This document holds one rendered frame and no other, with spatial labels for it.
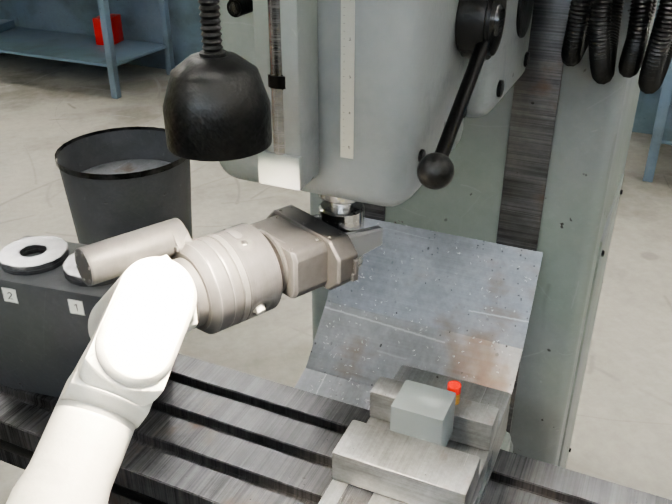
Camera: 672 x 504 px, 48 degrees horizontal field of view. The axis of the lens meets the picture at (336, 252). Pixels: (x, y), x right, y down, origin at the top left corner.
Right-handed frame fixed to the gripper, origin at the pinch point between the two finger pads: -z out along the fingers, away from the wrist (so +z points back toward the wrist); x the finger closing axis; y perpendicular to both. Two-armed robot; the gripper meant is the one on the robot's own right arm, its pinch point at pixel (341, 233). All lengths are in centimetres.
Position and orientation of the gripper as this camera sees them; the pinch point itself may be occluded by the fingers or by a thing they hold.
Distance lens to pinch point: 79.0
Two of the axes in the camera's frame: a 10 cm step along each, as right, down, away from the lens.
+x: -6.5, -3.7, 6.7
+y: -0.1, 8.8, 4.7
